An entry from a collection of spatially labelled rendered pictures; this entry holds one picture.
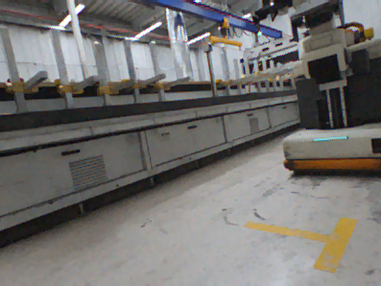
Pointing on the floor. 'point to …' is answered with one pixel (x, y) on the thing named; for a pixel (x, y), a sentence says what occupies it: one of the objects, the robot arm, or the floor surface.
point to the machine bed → (102, 158)
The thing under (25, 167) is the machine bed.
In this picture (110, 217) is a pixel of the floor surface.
